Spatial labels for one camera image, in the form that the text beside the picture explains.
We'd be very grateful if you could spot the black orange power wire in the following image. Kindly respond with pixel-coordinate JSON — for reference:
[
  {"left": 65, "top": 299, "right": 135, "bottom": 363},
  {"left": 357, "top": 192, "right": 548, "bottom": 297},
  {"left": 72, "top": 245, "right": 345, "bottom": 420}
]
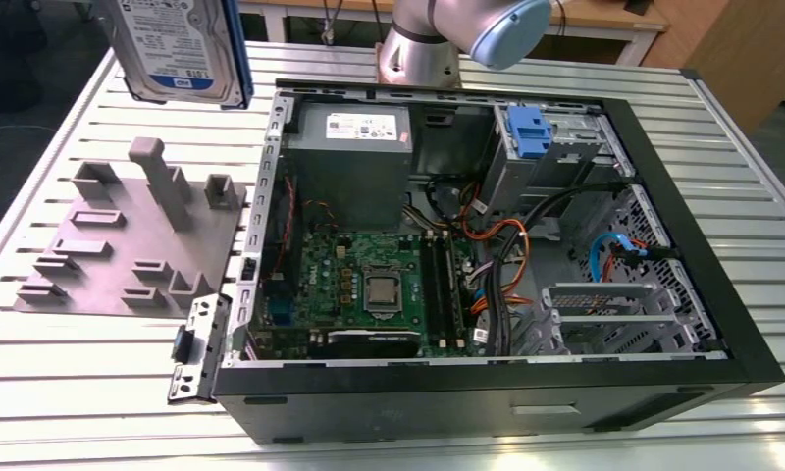
[{"left": 611, "top": 238, "right": 685, "bottom": 269}]

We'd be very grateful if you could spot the hard disk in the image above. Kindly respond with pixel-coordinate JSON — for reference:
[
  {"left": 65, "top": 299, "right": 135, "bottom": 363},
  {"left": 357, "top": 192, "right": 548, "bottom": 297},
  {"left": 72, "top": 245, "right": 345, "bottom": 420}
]
[{"left": 97, "top": 0, "right": 256, "bottom": 110}]

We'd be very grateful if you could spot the metal disk bay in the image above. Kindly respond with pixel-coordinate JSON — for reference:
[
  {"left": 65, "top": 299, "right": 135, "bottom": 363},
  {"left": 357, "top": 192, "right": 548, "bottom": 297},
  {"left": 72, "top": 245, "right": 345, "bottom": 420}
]
[{"left": 539, "top": 282, "right": 725, "bottom": 357}]

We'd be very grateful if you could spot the silver CPU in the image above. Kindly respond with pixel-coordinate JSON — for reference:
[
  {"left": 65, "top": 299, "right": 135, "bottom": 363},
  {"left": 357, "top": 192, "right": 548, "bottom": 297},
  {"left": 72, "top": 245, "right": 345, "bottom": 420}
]
[{"left": 365, "top": 274, "right": 407, "bottom": 308}]

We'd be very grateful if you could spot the grey power supply unit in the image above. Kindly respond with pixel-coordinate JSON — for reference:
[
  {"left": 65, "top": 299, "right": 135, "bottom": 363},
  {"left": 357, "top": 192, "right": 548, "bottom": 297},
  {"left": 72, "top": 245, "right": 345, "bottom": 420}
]
[{"left": 280, "top": 102, "right": 415, "bottom": 232}]

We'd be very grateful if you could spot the CPU socket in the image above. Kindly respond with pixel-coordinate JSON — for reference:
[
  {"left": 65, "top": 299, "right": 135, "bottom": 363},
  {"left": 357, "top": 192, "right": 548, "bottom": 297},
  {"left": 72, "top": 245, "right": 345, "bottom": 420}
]
[{"left": 360, "top": 264, "right": 412, "bottom": 320}]

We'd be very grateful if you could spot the RAM stick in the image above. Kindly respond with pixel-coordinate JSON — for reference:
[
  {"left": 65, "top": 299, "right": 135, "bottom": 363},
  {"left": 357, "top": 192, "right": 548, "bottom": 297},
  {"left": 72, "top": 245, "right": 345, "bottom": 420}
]
[{"left": 439, "top": 229, "right": 467, "bottom": 347}]

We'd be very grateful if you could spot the green motherboard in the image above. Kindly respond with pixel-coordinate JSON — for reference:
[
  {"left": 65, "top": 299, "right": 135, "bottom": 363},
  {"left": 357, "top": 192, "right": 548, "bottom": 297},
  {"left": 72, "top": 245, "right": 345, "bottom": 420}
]
[{"left": 251, "top": 230, "right": 492, "bottom": 362}]

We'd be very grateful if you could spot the black graphics card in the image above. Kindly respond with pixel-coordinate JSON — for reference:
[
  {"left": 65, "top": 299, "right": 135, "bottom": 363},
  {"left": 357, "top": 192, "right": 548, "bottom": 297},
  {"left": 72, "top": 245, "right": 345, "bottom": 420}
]
[{"left": 307, "top": 327, "right": 424, "bottom": 359}]

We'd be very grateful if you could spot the metal optical drive cage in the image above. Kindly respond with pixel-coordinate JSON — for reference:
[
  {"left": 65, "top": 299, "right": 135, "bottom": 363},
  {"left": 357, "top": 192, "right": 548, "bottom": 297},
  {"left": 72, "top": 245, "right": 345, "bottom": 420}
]
[{"left": 480, "top": 100, "right": 633, "bottom": 217}]

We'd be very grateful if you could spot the blue drive latch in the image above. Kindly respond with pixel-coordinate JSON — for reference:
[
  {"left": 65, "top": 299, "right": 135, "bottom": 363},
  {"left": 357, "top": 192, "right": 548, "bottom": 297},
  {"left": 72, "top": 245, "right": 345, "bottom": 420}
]
[{"left": 507, "top": 105, "right": 555, "bottom": 161}]

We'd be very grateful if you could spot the black PC case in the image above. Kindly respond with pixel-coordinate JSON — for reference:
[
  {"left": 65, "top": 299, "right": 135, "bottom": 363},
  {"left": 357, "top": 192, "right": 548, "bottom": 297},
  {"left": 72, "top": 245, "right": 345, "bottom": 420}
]
[{"left": 167, "top": 77, "right": 785, "bottom": 445}]

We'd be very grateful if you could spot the grey parts rack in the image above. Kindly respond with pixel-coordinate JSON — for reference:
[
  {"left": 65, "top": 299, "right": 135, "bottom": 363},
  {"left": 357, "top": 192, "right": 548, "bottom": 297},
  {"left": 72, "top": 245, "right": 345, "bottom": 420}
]
[{"left": 12, "top": 135, "right": 249, "bottom": 319}]

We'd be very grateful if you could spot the wooden cabinet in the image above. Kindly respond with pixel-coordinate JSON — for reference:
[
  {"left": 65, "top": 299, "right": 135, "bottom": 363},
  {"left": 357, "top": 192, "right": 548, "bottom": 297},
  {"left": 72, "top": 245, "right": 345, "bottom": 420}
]
[{"left": 683, "top": 0, "right": 785, "bottom": 136}]

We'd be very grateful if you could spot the thin red wire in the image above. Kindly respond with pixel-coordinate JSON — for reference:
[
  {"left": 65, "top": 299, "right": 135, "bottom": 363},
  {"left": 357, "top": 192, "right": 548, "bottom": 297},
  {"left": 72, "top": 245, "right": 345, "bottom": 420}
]
[{"left": 280, "top": 174, "right": 303, "bottom": 281}]

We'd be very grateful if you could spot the orange wire bundle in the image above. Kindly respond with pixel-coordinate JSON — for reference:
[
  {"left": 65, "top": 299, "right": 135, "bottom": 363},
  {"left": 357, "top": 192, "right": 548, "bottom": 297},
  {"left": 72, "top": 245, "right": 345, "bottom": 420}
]
[{"left": 461, "top": 218, "right": 537, "bottom": 325}]

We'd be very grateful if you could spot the black cable bundle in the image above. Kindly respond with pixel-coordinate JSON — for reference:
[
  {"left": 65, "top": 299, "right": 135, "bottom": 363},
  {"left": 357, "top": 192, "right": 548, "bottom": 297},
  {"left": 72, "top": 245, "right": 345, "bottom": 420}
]
[{"left": 483, "top": 181, "right": 629, "bottom": 357}]

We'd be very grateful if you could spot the blue data wire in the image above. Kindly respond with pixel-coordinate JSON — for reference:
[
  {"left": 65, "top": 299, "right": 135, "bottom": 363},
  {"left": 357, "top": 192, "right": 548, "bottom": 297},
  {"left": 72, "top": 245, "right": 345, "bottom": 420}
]
[{"left": 588, "top": 231, "right": 649, "bottom": 286}]

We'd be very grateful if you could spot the metal expansion slot bracket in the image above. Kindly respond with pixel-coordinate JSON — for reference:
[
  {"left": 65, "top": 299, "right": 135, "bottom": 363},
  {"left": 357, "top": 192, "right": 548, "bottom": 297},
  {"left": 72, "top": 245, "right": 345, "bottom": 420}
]
[{"left": 167, "top": 291, "right": 232, "bottom": 406}]

